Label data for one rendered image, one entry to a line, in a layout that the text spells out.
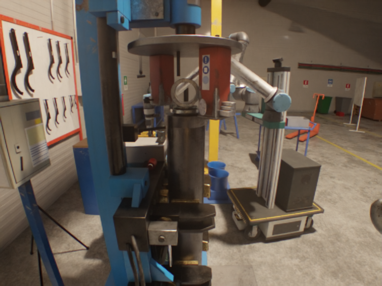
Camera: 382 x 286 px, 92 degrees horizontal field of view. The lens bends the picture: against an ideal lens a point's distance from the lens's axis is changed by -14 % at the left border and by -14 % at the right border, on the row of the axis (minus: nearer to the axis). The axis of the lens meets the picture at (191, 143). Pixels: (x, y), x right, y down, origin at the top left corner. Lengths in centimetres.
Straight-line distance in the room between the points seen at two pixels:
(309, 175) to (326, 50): 1205
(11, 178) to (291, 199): 229
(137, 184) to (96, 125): 39
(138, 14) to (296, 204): 221
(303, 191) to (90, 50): 223
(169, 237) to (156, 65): 89
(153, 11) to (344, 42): 1397
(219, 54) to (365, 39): 1483
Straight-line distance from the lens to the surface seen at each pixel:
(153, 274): 129
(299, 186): 239
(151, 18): 112
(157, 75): 124
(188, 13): 111
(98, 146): 124
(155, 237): 105
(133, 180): 107
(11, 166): 121
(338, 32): 1459
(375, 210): 49
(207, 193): 141
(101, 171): 129
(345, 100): 1386
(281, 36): 1296
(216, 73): 95
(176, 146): 110
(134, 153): 158
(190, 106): 111
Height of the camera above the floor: 164
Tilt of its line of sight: 17 degrees down
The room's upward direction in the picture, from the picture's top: straight up
